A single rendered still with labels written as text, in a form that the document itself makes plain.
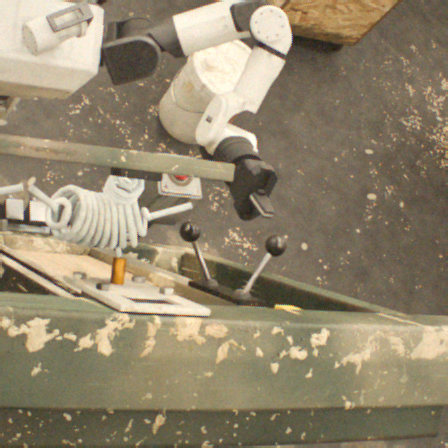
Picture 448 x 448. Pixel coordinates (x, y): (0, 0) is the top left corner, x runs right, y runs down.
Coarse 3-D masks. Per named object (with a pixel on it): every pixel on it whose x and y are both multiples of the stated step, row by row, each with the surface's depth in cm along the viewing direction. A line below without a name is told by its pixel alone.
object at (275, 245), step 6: (276, 234) 155; (270, 240) 154; (276, 240) 154; (282, 240) 154; (264, 246) 156; (270, 246) 154; (276, 246) 154; (282, 246) 154; (270, 252) 155; (276, 252) 154; (282, 252) 155; (264, 258) 155; (264, 264) 155; (258, 270) 154; (252, 276) 154; (258, 276) 154; (252, 282) 154; (246, 288) 154; (234, 294) 154; (240, 294) 152; (246, 294) 153
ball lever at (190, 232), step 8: (184, 224) 161; (192, 224) 160; (184, 232) 160; (192, 232) 160; (200, 232) 161; (184, 240) 161; (192, 240) 160; (200, 256) 162; (200, 264) 163; (208, 272) 164; (208, 280) 163
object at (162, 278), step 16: (96, 256) 210; (112, 256) 201; (128, 256) 204; (128, 272) 192; (144, 272) 184; (160, 272) 182; (176, 288) 171; (192, 288) 165; (208, 304) 159; (224, 304) 154
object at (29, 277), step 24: (120, 168) 96; (120, 192) 100; (0, 264) 141; (24, 264) 142; (120, 264) 104; (0, 288) 139; (24, 288) 128; (48, 288) 118; (72, 288) 121; (96, 288) 98; (120, 288) 101; (144, 288) 104; (168, 288) 101; (144, 312) 91; (168, 312) 92; (192, 312) 94
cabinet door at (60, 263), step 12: (24, 252) 202; (36, 252) 206; (48, 252) 208; (48, 264) 189; (60, 264) 192; (72, 264) 195; (84, 264) 198; (96, 264) 199; (96, 276) 182; (108, 276) 183
